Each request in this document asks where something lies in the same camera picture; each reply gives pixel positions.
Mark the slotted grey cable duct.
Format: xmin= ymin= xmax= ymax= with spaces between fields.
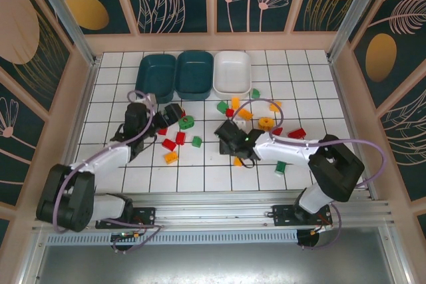
xmin=46 ymin=229 xmax=300 ymax=245

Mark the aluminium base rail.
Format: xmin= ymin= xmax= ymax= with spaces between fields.
xmin=31 ymin=192 xmax=394 ymax=231

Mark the grey metal sheet panel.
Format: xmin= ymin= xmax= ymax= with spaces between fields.
xmin=19 ymin=243 xmax=410 ymax=284

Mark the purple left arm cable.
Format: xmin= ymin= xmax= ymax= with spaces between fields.
xmin=52 ymin=90 xmax=163 ymax=255

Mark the orange round lego piece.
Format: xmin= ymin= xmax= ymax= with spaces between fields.
xmin=258 ymin=116 xmax=275 ymax=131

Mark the teal plastic container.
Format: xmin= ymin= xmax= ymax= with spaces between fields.
xmin=175 ymin=50 xmax=215 ymax=101
xmin=134 ymin=53 xmax=177 ymax=104

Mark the aluminium frame post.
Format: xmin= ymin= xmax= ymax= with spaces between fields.
xmin=26 ymin=0 xmax=101 ymax=67
xmin=327 ymin=0 xmax=397 ymax=62

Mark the white plastic container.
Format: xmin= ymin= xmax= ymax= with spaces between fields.
xmin=212 ymin=50 xmax=253 ymax=96

